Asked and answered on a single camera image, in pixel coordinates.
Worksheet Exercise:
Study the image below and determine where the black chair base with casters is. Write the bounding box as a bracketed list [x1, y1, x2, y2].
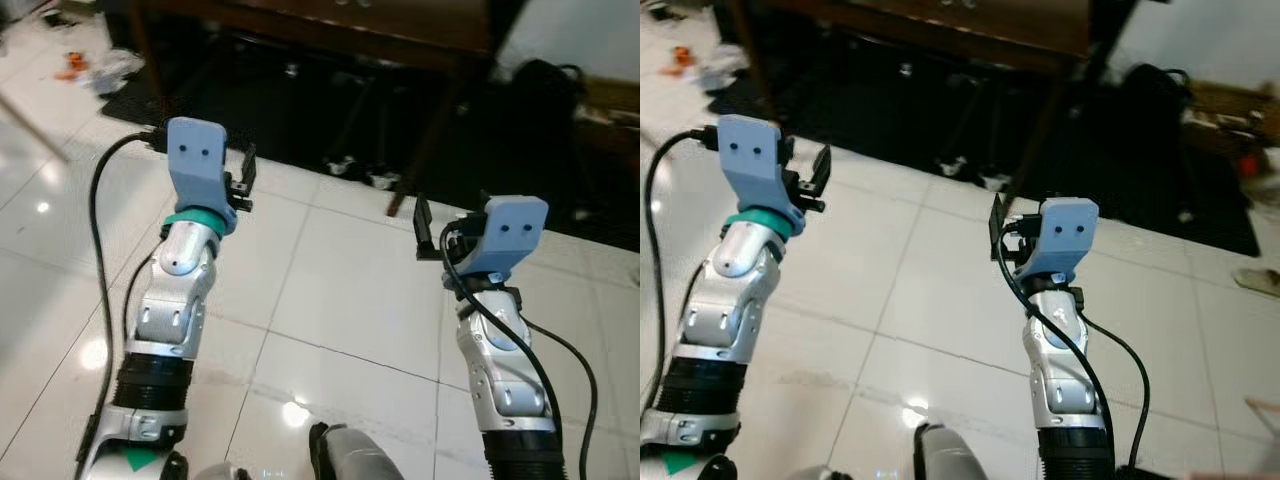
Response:
[322, 60, 401, 191]
[940, 60, 1013, 193]

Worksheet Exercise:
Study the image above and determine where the crumpled white plastic bag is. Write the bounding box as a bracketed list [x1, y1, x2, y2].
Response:
[698, 42, 751, 93]
[88, 48, 148, 96]

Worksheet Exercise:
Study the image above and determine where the black bag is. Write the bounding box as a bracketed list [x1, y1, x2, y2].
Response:
[1118, 62, 1196, 141]
[508, 58, 591, 136]

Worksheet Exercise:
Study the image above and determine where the dark brown wooden table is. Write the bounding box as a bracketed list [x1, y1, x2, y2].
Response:
[128, 0, 531, 218]
[725, 0, 1141, 216]

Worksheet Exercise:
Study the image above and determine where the small red item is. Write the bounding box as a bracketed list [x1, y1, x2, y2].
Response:
[1238, 148, 1273, 186]

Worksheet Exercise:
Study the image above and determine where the brown cardboard box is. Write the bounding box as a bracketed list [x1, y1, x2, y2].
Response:
[1185, 85, 1280, 151]

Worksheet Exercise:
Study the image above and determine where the robot right leg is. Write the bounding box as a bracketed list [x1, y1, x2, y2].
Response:
[912, 422, 991, 480]
[308, 422, 406, 480]

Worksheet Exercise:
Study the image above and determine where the beige slipper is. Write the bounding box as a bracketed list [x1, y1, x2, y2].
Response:
[1232, 267, 1280, 299]

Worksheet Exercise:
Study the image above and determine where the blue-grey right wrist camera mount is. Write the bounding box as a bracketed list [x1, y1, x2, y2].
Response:
[458, 195, 550, 283]
[1018, 197, 1100, 286]

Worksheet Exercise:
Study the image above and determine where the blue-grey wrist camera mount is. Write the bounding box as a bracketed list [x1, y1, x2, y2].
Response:
[458, 195, 550, 283]
[717, 114, 801, 219]
[165, 117, 241, 216]
[1018, 197, 1100, 286]

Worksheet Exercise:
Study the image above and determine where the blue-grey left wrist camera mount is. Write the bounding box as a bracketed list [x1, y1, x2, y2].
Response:
[165, 117, 241, 216]
[717, 114, 801, 219]

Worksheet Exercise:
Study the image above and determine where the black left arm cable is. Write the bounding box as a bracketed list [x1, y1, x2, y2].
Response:
[73, 128, 169, 479]
[641, 128, 723, 421]

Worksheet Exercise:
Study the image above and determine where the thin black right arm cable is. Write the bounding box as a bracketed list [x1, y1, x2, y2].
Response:
[1078, 312, 1151, 473]
[518, 318, 599, 480]

